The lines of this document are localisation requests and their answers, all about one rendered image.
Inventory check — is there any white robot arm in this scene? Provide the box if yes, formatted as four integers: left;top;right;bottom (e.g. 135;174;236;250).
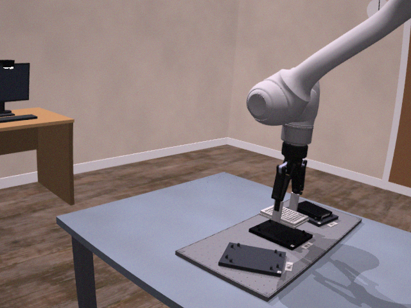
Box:
247;0;411;146

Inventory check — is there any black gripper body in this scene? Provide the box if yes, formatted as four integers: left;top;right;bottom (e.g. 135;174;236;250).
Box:
281;141;308;175

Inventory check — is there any black well plate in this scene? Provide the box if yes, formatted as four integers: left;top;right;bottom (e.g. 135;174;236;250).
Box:
297;201;332;221

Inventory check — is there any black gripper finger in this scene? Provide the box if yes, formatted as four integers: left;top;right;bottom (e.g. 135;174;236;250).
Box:
288;159;308;212
271;162;297;223

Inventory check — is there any black rectangular plate nest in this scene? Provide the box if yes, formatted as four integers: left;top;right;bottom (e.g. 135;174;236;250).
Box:
249;219;313;250

